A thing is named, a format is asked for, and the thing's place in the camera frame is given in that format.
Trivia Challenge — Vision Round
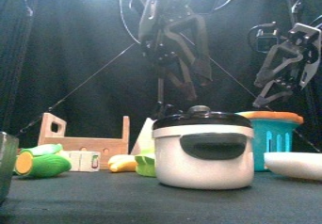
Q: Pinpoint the black pot lid grey knob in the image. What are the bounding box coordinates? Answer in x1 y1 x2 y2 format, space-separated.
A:
152 104 253 131

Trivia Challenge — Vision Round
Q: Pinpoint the white toy pot grey handle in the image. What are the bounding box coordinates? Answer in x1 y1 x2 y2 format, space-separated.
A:
151 123 257 191

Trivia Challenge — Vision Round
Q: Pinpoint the teal basket orange rim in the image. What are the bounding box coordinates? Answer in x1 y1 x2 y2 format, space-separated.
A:
235 110 306 172

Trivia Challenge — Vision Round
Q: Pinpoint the white wedge toy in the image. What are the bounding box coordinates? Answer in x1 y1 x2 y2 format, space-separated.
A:
131 117 159 156

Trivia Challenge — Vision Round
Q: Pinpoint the white plate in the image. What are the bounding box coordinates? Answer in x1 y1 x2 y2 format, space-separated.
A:
263 152 322 182

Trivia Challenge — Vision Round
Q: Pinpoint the green toy pepper half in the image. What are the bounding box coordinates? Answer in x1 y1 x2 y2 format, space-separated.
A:
134 154 158 178

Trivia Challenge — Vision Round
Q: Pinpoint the yellow toy banana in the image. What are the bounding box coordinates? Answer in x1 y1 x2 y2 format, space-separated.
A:
107 153 139 174

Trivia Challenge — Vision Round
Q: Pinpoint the wooden crate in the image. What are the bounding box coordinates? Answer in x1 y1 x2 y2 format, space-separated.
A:
36 112 131 171

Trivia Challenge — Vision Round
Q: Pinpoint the white toy carton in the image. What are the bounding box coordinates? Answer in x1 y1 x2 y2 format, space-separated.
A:
62 150 102 173

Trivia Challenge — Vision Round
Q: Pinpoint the pale green toy vegetable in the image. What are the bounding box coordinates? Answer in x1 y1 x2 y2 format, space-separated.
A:
18 143 64 157

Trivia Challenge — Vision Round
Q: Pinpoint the green toy corn yellow end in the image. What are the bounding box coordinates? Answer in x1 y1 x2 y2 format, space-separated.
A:
14 151 74 178

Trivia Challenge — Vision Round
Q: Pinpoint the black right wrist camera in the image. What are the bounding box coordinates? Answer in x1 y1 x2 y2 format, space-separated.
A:
254 26 282 54

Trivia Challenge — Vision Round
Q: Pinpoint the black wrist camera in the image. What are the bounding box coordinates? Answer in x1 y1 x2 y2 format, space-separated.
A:
254 26 282 54
187 0 222 16

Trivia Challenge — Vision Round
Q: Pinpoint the white looped cable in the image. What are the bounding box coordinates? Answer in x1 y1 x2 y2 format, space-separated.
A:
118 0 142 45

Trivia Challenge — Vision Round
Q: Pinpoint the thin diagonal brace wire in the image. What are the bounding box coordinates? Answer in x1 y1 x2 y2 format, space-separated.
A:
16 42 138 136
207 57 322 154

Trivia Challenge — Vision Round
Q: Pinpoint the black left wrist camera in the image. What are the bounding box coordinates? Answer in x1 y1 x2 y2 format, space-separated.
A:
187 0 222 16

